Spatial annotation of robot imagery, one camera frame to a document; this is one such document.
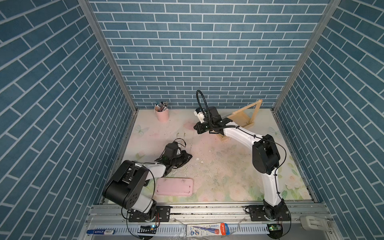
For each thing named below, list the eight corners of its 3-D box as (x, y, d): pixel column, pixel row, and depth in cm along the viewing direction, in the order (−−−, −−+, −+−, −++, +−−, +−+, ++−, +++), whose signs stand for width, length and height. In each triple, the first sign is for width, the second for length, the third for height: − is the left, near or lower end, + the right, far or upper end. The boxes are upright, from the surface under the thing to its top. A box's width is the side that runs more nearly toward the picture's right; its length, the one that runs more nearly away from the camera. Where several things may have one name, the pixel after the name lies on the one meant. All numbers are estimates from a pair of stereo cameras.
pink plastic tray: (155, 196, 81) (153, 194, 78) (158, 179, 87) (157, 177, 84) (192, 196, 81) (192, 194, 79) (193, 179, 87) (193, 177, 84)
